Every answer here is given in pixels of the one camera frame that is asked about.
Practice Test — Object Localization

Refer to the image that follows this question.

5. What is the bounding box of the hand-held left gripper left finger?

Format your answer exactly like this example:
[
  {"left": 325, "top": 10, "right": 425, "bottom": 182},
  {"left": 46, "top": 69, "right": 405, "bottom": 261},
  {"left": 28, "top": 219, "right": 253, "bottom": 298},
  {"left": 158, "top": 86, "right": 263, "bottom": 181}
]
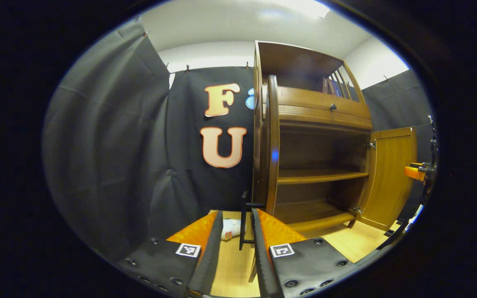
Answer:
[{"left": 116, "top": 210, "right": 224, "bottom": 298}]

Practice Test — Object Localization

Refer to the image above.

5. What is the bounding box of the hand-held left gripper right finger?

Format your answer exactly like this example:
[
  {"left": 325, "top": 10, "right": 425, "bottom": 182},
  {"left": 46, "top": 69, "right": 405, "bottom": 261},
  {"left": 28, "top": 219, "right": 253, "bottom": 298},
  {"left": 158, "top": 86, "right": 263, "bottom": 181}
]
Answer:
[{"left": 251, "top": 208, "right": 357, "bottom": 298}]

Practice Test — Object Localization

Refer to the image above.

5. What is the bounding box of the wooden cabinet door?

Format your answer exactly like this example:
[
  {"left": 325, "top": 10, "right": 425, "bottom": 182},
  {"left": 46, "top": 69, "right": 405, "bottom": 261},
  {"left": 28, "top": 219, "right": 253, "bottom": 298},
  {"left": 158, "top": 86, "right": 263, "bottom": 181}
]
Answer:
[
  {"left": 354, "top": 127, "right": 418, "bottom": 231},
  {"left": 249, "top": 75, "right": 281, "bottom": 284}
]

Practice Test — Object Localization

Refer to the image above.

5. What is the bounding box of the black door handle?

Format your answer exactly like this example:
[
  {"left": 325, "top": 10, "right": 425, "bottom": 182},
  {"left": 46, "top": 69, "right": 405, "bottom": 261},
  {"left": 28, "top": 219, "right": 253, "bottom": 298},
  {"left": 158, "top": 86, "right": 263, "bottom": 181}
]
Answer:
[{"left": 239, "top": 202, "right": 266, "bottom": 251}]

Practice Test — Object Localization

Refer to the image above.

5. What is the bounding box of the wooden double-door shoe cabinet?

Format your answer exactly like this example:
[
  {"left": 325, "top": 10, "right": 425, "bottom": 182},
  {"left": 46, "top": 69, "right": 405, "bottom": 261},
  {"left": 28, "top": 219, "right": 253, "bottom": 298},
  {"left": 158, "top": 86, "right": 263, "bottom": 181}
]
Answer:
[{"left": 252, "top": 40, "right": 373, "bottom": 232}]

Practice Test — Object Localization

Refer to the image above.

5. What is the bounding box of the wooden inner cabinet shelf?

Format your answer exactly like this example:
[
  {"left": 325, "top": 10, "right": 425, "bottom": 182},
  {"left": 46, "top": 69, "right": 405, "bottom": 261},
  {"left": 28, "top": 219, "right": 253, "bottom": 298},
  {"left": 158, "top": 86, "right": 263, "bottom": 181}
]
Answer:
[{"left": 277, "top": 169, "right": 369, "bottom": 185}]

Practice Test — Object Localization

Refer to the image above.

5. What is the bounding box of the wooden cabinet drawer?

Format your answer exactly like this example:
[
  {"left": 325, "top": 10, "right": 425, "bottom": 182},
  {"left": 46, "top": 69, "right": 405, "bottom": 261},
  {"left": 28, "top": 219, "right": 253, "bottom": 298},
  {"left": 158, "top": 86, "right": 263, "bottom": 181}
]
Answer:
[{"left": 278, "top": 86, "right": 372, "bottom": 130}]

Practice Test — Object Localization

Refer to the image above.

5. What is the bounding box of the white plush toy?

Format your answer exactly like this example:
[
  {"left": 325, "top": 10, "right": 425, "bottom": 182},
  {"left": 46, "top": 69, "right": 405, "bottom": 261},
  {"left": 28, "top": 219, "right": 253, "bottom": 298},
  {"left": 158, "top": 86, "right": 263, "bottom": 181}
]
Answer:
[{"left": 221, "top": 219, "right": 242, "bottom": 241}]

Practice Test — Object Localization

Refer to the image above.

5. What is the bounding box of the black backdrop cloth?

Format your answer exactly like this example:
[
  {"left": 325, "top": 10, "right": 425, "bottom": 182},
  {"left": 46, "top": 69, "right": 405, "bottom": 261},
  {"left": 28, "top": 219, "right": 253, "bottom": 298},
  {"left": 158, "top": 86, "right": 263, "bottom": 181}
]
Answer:
[{"left": 42, "top": 19, "right": 436, "bottom": 261}]

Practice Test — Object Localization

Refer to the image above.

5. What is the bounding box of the large ceiling light panel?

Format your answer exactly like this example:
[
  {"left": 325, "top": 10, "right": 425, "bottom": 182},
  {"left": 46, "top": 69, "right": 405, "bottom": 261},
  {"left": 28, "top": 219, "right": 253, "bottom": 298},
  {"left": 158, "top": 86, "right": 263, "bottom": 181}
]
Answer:
[{"left": 272, "top": 0, "right": 330, "bottom": 19}]

